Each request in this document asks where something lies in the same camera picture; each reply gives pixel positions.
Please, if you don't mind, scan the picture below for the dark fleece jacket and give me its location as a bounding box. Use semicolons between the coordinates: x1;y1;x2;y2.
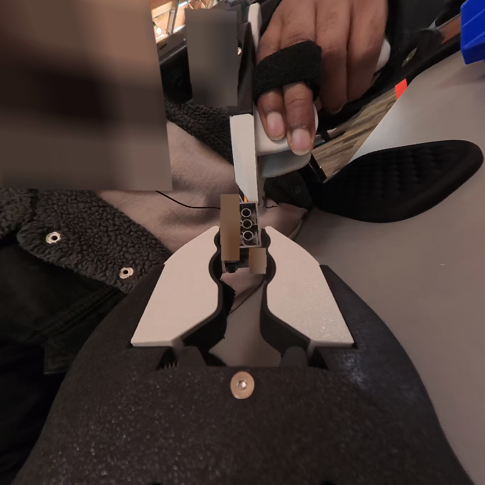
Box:
0;96;315;485

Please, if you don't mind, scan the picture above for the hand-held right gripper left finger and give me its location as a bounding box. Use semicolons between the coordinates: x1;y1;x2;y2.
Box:
131;226;235;347

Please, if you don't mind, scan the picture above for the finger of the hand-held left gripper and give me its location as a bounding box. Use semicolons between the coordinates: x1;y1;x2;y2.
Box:
230;114;266;201

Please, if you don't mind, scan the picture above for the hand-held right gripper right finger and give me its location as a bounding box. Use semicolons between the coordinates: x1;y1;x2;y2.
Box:
261;226;355;348

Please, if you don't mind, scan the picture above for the person's left hand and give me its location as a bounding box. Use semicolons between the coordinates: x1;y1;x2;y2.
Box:
256;0;390;157

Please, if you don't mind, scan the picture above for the orange grey lego assembly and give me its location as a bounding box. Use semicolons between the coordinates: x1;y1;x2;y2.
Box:
224;197;270;274

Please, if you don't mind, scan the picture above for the blue storage bin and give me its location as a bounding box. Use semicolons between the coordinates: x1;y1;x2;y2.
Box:
459;0;485;65

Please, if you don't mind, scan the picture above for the beige hooded sweatshirt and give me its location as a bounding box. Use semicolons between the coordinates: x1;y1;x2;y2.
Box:
96;121;307;315

